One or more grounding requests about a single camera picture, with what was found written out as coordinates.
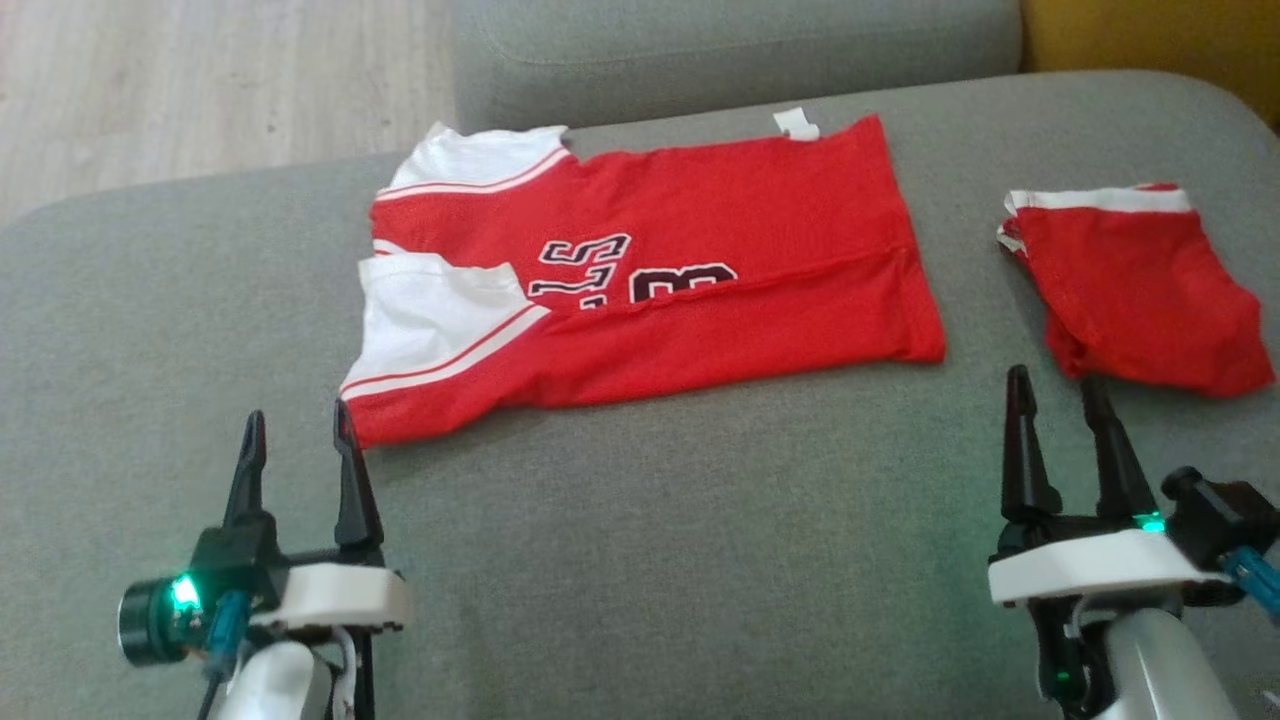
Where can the red white-trimmed shorts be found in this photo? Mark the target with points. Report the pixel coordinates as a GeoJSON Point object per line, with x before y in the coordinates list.
{"type": "Point", "coordinates": [1140, 290]}

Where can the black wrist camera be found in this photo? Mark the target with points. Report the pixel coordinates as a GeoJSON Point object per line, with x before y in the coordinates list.
{"type": "Point", "coordinates": [1220, 515]}
{"type": "Point", "coordinates": [150, 620]}

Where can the yellow cushion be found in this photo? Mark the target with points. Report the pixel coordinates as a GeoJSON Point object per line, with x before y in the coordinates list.
{"type": "Point", "coordinates": [1150, 40]}

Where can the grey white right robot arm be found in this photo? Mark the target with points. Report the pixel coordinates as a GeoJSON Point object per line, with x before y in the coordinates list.
{"type": "Point", "coordinates": [1150, 670]}

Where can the large grey sofa seat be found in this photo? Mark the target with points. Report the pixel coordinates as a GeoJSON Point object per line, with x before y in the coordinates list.
{"type": "Point", "coordinates": [650, 540]}

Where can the red white basketball jersey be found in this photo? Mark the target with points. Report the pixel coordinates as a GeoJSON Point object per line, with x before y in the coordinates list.
{"type": "Point", "coordinates": [720, 210]}

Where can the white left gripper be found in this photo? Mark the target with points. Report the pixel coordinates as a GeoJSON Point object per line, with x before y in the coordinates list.
{"type": "Point", "coordinates": [340, 595]}

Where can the small grey sofa cushion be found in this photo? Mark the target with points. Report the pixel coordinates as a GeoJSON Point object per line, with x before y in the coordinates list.
{"type": "Point", "coordinates": [740, 50]}

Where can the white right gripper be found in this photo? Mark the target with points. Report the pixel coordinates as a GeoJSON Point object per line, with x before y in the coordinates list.
{"type": "Point", "coordinates": [1090, 565]}

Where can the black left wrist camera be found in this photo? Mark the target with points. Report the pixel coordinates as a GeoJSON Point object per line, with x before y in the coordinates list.
{"type": "Point", "coordinates": [150, 620]}

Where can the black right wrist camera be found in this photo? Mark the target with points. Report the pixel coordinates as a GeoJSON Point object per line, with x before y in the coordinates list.
{"type": "Point", "coordinates": [1220, 515]}

